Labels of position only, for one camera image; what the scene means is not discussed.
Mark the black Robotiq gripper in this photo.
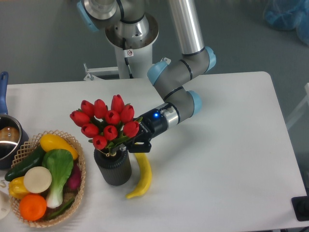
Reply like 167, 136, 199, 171
110, 108, 168, 155

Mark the red tulip bouquet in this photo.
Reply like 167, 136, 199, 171
70, 94, 142, 156

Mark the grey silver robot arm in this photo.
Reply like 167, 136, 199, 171
77, 0, 216, 152

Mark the dark grey ribbed vase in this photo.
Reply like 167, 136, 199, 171
94, 149, 132, 186

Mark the yellow banana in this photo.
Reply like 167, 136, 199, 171
126, 153, 152, 199

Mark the purple sweet potato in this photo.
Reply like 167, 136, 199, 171
66, 163, 82, 190

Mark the green bok choy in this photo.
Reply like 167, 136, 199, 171
42, 149, 73, 208

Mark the yellow squash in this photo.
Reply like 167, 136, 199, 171
40, 134, 78, 160

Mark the green chili pepper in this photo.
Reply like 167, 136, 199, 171
45, 198, 75, 220

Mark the green cucumber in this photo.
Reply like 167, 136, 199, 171
4, 145, 46, 182

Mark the white round radish slice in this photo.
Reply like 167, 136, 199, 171
24, 166, 52, 193

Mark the woven wicker basket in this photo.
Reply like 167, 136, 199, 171
9, 130, 87, 228

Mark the orange fruit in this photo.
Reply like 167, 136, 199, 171
19, 194, 47, 221

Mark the yellow bell pepper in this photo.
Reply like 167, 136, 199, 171
8, 176, 30, 200

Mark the garlic clove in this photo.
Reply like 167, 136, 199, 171
0, 180, 6, 188

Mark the white round object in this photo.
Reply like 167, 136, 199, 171
0, 191, 11, 219

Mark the black device at edge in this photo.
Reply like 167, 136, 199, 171
291, 196, 309, 221

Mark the blue plastic bag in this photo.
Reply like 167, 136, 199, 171
263, 0, 309, 45

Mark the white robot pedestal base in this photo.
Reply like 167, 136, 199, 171
84, 13, 159, 80

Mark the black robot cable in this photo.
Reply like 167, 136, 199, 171
121, 37, 134, 79

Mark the blue saucepan with handle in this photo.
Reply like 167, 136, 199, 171
0, 72, 28, 170

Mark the white frame at right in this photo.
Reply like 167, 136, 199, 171
285, 83, 309, 130

